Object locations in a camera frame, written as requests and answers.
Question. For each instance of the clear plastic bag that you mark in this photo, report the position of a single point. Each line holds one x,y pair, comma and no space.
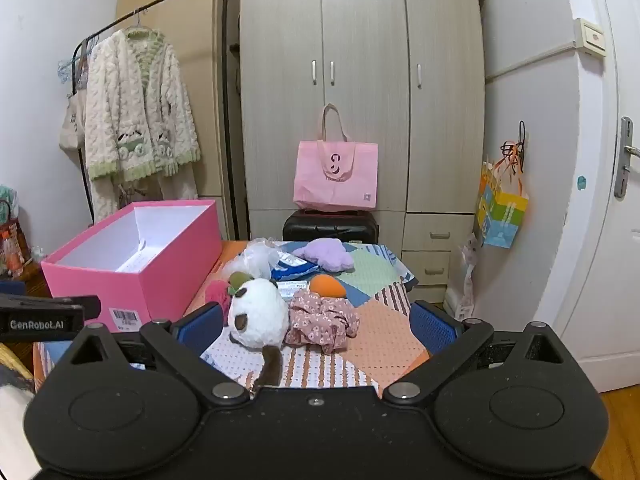
257,257

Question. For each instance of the blue packet with white label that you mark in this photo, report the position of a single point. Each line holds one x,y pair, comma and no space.
292,267
292,290

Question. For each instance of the pink tote bag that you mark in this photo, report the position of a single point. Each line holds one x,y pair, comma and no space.
335,180

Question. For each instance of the purple cloud plush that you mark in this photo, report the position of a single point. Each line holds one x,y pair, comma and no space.
325,255

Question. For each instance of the green patterned tissue pack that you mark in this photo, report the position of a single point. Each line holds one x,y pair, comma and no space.
7,195

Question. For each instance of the black clothes rack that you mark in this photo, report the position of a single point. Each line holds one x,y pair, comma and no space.
228,110

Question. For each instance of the colourful gift bag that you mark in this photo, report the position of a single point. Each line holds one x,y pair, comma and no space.
502,215

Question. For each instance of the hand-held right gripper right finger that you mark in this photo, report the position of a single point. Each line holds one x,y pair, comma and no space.
432,327

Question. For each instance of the pink floral cloth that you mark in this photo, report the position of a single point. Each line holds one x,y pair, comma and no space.
320,320

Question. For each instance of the olive green ball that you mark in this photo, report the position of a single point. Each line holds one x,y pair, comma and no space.
241,280

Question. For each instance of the white cloth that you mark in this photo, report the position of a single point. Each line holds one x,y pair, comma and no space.
12,425

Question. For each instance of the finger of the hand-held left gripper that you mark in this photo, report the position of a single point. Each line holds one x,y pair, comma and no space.
10,287
50,304

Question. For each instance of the orange drink bottle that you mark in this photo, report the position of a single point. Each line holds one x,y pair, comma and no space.
11,252

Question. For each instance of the red strawberry plush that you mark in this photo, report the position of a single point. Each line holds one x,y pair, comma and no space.
216,294

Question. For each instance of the patchwork blanket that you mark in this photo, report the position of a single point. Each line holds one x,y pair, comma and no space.
385,330

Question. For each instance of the canvas tote bag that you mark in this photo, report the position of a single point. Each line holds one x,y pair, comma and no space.
70,130

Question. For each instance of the tan wooden panel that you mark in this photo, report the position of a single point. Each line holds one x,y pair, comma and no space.
205,85

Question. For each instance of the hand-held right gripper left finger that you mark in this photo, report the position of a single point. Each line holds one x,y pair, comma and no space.
200,322

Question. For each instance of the beige wall switch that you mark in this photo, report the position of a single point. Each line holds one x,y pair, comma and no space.
592,36

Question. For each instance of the orange ball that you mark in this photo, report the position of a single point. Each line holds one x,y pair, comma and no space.
327,286

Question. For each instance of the beige wardrobe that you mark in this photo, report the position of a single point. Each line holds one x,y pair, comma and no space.
365,35

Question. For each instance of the black suitcase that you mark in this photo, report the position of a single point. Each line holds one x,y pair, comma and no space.
330,227

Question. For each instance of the pink cardboard box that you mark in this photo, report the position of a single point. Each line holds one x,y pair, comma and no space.
165,280

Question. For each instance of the wooden side table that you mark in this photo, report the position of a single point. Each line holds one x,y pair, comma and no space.
30,280

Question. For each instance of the cream fleece robe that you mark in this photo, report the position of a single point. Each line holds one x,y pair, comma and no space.
130,110

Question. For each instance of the white door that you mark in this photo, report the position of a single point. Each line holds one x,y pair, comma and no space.
600,260

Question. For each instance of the white panda plush toy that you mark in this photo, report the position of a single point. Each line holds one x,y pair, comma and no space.
260,310

